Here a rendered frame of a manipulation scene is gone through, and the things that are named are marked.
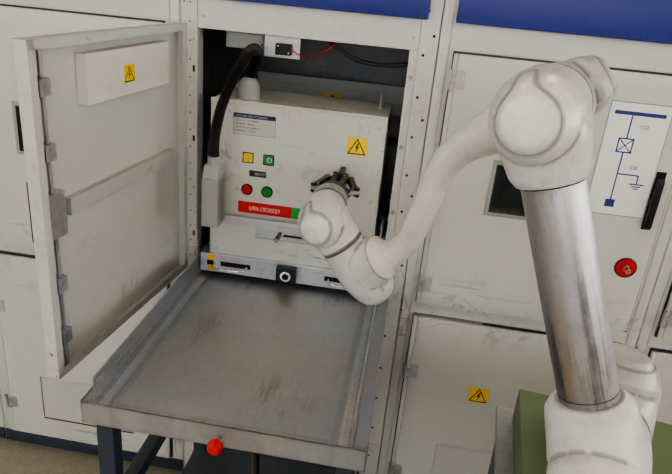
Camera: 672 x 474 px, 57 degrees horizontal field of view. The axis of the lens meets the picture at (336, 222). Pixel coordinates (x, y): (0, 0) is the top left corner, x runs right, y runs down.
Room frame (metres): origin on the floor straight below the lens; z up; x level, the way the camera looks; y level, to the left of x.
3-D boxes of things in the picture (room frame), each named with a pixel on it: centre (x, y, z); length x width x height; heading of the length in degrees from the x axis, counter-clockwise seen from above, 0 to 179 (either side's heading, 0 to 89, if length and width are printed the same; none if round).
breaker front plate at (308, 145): (1.66, 0.13, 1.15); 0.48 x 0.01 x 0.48; 84
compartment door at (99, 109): (1.44, 0.55, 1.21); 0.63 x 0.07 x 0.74; 168
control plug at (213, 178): (1.61, 0.35, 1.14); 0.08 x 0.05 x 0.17; 174
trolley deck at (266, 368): (1.36, 0.16, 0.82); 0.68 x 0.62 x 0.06; 174
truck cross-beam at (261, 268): (1.67, 0.13, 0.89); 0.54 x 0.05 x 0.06; 84
